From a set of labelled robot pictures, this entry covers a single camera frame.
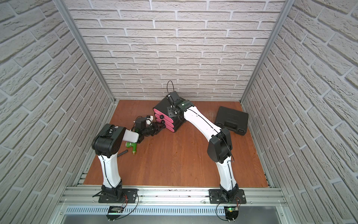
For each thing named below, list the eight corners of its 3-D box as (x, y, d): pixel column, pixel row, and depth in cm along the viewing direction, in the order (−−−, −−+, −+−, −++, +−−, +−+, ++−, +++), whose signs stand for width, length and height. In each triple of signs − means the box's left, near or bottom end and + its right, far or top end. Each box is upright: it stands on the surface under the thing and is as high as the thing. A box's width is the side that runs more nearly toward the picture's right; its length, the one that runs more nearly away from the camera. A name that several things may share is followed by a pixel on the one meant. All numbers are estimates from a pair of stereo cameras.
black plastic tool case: (213, 126, 105) (215, 120, 99) (218, 109, 116) (220, 102, 110) (243, 136, 100) (247, 130, 94) (246, 116, 111) (249, 110, 105)
